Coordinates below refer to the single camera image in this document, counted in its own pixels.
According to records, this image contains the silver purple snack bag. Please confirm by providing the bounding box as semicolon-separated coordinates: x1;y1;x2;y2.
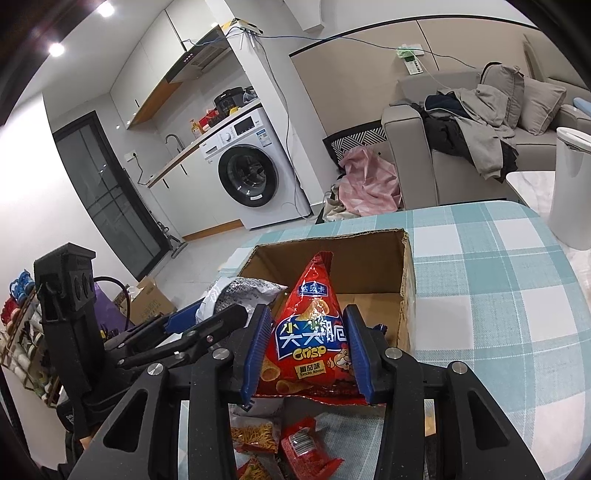
194;277;287;324

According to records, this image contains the red triangular crisp bag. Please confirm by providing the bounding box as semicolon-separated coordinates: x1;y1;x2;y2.
256;251;366;405

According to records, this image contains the small red snack packet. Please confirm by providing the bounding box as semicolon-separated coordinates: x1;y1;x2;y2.
280;417;344;480

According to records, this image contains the white red noodle snack bag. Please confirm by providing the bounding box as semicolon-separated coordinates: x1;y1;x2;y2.
235;453;283;480

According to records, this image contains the small noodle snack bag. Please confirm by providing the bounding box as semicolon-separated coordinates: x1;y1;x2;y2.
228;398;283;454

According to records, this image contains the small cardboard box on floor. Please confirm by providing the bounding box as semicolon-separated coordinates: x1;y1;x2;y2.
127;277;176;326

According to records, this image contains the purple bag on floor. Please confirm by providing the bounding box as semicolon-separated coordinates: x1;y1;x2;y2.
94;284;129;340

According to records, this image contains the shoe rack with shoes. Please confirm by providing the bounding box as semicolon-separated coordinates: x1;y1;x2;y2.
1;270;61;408

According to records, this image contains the teal checked tablecloth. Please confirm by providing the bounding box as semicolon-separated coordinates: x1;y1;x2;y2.
177;200;591;480

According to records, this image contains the white front-load washing machine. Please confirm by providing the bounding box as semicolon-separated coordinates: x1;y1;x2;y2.
199;105;311;230

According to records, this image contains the black glass door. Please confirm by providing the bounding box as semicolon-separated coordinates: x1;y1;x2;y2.
53;111;170;281

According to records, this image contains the SF Express cardboard box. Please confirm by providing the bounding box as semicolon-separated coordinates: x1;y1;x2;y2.
238;229;416;353

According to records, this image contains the pink cloth on chair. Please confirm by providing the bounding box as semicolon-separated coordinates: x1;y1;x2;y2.
339;146;403;217

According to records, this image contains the white cylindrical kettle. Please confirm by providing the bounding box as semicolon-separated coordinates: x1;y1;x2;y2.
548;127;591;250

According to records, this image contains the range hood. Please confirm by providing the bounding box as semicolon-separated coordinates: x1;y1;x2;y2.
165;26;231;84

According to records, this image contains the black patterned chair back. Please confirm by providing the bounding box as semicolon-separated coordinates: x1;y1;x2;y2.
322;120;387;174

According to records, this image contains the grey sofa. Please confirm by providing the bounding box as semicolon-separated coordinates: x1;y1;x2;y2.
380;68;591;211

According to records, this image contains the pile of grey clothes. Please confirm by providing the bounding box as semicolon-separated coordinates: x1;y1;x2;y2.
420;84;519;183

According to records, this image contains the grey sofa cushion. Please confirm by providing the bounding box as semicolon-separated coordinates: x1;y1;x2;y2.
481;62;525;129

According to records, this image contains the wall socket with green plug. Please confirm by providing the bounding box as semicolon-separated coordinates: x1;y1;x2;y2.
396;44;425;75

